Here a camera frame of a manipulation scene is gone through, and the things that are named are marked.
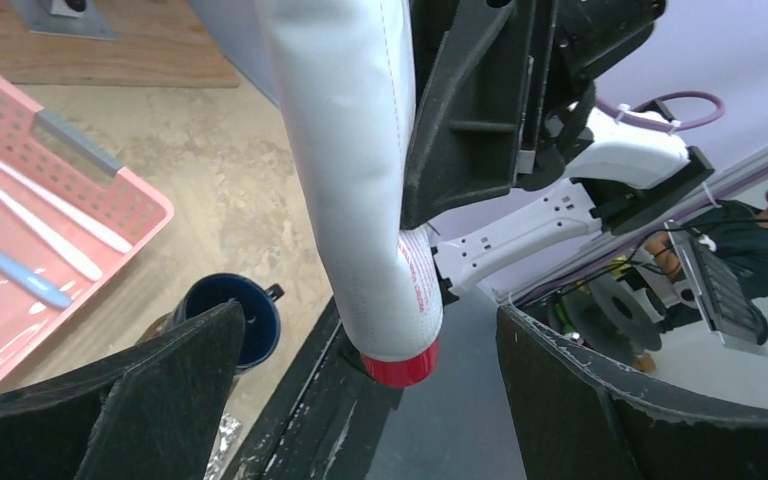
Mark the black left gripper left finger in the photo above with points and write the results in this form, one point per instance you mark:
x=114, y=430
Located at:
x=151, y=411

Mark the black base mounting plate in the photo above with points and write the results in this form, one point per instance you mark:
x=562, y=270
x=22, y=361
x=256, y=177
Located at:
x=325, y=418

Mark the seated person in background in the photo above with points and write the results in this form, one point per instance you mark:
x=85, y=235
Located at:
x=740, y=235

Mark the wooden base board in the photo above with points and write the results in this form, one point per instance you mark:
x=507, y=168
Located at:
x=158, y=44

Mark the oval wooden tray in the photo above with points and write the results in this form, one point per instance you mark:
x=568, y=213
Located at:
x=158, y=327

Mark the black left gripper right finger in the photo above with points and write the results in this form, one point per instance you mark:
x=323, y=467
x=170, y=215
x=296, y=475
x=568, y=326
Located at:
x=581, y=415

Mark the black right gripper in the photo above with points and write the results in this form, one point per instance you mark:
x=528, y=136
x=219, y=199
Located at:
x=489, y=75

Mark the pink plastic basket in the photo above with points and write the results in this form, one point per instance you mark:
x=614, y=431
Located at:
x=39, y=144

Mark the blue toothbrush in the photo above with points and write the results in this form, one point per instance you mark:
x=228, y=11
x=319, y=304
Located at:
x=33, y=283

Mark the background keyboard device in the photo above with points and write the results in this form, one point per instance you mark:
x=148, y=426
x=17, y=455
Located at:
x=709, y=285

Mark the white toothbrush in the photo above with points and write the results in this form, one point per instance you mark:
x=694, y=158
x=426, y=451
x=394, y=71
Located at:
x=65, y=249

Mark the metal stand bracket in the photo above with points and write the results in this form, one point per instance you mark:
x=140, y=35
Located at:
x=77, y=19

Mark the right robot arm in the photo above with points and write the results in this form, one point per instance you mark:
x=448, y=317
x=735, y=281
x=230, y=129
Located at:
x=624, y=169

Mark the dark blue mug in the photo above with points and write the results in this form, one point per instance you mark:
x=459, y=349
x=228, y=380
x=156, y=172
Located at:
x=258, y=319

